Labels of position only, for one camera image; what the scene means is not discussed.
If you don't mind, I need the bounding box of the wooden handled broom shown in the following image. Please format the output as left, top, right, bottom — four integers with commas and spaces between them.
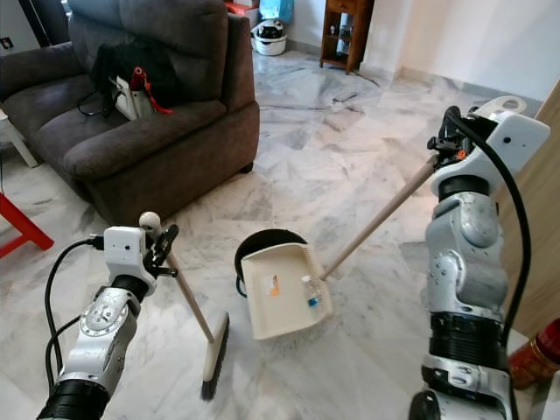
137, 211, 231, 403

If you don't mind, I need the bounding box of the clear plastic bottle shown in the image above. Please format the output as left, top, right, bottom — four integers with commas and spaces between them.
301, 274, 325, 309

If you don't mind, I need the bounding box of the white side table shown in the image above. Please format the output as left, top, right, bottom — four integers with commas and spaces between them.
0, 116, 41, 169

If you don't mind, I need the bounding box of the dark grey fabric sofa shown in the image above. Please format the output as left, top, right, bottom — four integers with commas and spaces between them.
0, 0, 262, 230

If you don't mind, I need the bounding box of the red stool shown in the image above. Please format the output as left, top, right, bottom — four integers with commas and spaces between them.
0, 192, 55, 259

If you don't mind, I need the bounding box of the small wooden cabinet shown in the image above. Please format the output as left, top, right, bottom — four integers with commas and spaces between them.
319, 0, 375, 74

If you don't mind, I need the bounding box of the white round appliance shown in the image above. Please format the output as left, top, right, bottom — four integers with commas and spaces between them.
251, 19, 288, 57

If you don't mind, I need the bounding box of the blue box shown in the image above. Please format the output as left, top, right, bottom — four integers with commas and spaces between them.
258, 0, 295, 24

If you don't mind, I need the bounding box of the red cylinder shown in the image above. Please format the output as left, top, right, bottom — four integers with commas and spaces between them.
507, 317, 560, 391

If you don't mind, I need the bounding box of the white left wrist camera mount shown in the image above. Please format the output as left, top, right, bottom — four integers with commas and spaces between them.
102, 225, 154, 279

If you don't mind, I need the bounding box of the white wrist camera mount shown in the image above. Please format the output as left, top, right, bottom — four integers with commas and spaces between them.
102, 225, 154, 279
446, 109, 552, 179

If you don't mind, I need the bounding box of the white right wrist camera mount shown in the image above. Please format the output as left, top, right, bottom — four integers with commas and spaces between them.
446, 109, 552, 179

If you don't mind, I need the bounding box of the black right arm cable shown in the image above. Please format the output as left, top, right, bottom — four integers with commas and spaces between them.
444, 105, 531, 351

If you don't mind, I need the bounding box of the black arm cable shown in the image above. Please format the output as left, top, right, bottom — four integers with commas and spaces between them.
44, 234, 108, 395
444, 105, 531, 351

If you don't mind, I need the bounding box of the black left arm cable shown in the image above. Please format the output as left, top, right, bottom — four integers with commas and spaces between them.
44, 234, 108, 395

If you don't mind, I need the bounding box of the black bag red strap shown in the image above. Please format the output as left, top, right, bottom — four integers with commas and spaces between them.
79, 37, 189, 122

